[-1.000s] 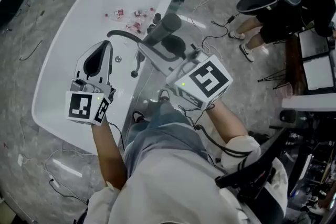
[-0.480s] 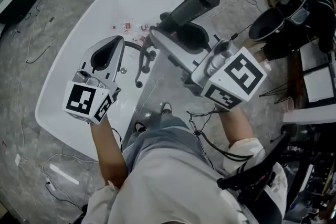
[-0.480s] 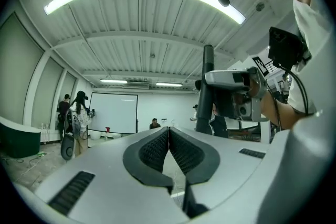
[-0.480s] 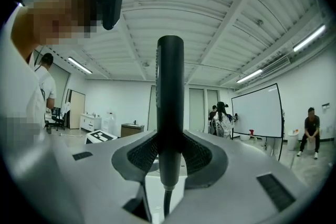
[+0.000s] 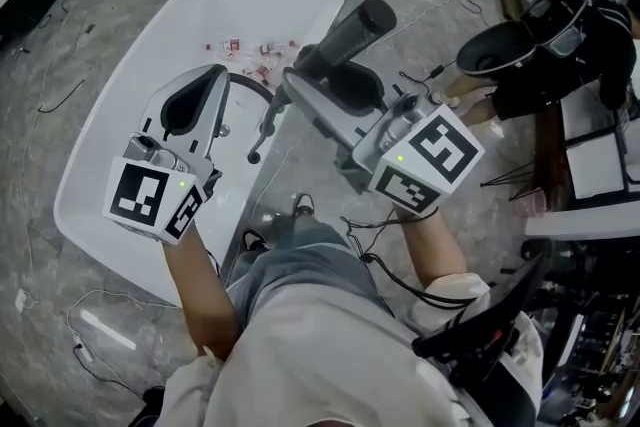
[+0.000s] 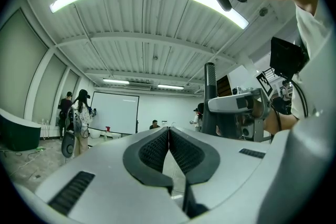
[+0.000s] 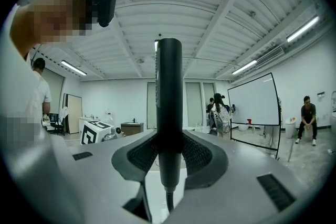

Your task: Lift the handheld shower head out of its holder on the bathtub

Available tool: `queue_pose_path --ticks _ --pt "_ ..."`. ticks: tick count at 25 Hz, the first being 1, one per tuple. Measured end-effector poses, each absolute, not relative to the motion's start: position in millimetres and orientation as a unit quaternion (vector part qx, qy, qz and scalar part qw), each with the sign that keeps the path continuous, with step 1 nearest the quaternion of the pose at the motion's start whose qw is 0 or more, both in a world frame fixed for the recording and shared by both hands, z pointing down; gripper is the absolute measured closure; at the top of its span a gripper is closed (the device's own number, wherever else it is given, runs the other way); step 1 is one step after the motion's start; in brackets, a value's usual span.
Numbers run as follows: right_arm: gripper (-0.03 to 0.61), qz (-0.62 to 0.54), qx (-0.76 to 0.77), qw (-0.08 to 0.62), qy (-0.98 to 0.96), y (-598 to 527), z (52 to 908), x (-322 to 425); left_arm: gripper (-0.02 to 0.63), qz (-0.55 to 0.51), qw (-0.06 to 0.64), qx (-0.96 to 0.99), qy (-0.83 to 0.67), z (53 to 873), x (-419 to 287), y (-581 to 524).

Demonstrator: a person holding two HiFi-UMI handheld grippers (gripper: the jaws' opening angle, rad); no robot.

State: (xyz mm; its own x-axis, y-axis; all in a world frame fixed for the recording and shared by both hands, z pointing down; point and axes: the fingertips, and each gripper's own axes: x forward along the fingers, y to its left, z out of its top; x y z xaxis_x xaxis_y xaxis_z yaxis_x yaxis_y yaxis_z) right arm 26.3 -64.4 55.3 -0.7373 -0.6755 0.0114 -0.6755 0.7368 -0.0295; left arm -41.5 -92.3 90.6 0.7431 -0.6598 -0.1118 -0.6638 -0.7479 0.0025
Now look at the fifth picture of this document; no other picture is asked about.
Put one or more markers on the person's left forearm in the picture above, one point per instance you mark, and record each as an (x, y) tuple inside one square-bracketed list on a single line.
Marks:
[(200, 295)]

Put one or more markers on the small white power strip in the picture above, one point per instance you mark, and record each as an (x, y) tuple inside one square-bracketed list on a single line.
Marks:
[(82, 349)]

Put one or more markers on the white bathtub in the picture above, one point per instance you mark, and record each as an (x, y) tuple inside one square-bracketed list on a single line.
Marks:
[(125, 140)]

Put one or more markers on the person's black shoe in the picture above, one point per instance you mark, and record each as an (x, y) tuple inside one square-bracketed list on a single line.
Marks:
[(303, 206), (253, 240)]

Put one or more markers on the person's right forearm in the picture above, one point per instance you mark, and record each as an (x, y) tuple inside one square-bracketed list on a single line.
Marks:
[(432, 250)]

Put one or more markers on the black power adapter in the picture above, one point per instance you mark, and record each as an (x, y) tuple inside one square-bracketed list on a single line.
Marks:
[(437, 72)]

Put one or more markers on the round metal knob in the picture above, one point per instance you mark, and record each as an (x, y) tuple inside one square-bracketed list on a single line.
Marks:
[(223, 131)]

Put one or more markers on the scattered small red-label bottles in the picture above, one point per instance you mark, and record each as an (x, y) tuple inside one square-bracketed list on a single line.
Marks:
[(260, 57)]

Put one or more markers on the black shoulder harness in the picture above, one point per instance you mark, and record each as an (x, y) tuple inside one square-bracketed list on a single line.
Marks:
[(475, 345)]

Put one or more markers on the pink plastic cup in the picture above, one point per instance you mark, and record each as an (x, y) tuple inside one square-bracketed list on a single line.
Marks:
[(531, 204)]

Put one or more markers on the black tripod stand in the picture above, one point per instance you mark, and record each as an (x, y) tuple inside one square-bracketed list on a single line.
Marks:
[(515, 177)]

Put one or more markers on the white wall adapter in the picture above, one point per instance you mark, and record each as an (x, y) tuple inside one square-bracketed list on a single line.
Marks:
[(21, 301)]

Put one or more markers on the person's white shirt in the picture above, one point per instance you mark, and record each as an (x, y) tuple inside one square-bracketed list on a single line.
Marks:
[(325, 365)]

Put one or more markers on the black curved faucet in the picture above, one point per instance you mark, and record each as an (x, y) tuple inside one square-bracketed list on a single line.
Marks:
[(252, 84)]

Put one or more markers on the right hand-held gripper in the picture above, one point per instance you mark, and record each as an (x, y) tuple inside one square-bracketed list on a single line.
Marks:
[(430, 155)]

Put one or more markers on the white cabinet with black frame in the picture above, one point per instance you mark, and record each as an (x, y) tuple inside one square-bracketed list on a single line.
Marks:
[(595, 155)]

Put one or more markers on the person's blue jeans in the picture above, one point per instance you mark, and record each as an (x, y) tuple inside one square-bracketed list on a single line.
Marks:
[(305, 255)]

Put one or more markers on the black round chair shell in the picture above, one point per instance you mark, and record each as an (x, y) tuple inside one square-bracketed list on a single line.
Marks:
[(492, 50)]

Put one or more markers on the white shelf board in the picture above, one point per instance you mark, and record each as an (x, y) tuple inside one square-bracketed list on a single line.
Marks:
[(585, 222)]

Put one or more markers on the black cylindrical bottle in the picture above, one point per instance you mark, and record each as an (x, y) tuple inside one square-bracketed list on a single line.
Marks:
[(357, 30)]

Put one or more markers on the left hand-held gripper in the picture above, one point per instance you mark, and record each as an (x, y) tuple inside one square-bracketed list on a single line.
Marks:
[(145, 195)]

